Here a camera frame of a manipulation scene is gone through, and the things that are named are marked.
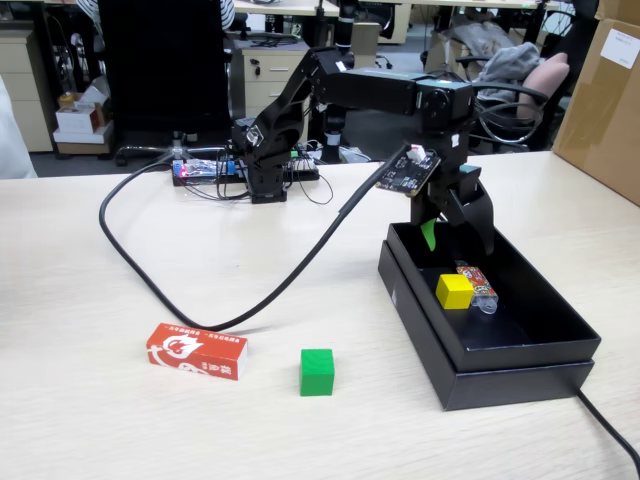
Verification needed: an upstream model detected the small brown cardboard box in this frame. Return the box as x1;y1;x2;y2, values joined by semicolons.
594;0;640;27

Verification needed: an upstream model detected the pink cushion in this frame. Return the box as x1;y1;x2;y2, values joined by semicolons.
516;52;571;126

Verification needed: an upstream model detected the grey garment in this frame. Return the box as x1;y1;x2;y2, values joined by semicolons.
471;41;544;105

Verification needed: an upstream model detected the yellow wooden cube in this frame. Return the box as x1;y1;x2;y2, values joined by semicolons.
434;273;475;310

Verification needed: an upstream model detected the thick black camera cable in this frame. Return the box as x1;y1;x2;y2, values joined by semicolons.
98;158;401;334

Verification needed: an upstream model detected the thick black power cable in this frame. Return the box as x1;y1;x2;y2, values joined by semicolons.
367;157;640;471

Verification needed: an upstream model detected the flat white box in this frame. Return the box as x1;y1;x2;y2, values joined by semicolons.
52;122;115;146

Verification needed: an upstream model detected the black jointed pole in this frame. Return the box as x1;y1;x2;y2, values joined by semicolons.
319;0;357;164

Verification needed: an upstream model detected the thin black wire loop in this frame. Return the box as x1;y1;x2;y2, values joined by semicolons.
287;167;335;205

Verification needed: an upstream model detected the beige drawer cabinet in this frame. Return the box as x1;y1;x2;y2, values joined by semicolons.
234;39;312;124
0;28;55;154

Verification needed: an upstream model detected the controller board with LEDs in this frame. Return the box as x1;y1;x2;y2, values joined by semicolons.
171;158;239;187

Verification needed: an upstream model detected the person in white clothes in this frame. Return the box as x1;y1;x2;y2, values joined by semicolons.
0;74;39;180

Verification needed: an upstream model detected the black cardboard box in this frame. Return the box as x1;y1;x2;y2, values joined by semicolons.
386;218;602;374

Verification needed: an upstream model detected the beige desk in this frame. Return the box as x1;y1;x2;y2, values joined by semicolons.
232;0;341;16

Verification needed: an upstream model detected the red and white carton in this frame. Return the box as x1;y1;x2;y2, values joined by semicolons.
145;322;250;381

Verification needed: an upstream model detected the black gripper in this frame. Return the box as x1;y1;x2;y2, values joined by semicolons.
410;130;496;256

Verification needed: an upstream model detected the black swivel chair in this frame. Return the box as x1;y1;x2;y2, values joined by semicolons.
374;0;401;71

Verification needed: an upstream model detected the green wooden cube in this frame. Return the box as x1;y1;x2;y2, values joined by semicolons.
299;348;335;397

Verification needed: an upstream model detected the person in striped shirt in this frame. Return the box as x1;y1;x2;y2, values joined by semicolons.
74;0;236;51

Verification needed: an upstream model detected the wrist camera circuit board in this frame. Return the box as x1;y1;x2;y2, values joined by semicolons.
374;143;443;200

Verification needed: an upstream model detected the white box with red print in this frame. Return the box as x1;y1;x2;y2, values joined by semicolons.
54;102;109;135

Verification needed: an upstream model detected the large black office chair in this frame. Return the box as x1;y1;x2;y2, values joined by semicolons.
97;0;236;166

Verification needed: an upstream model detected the black open box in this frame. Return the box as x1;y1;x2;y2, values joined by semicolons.
377;239;596;412

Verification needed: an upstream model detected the black armrest office chair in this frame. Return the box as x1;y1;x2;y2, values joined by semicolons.
469;49;574;154

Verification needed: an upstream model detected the beige cardboard box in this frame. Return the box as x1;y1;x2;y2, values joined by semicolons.
423;29;481;84

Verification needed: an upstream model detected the large brown cardboard box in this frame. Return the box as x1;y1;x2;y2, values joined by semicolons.
552;17;640;207

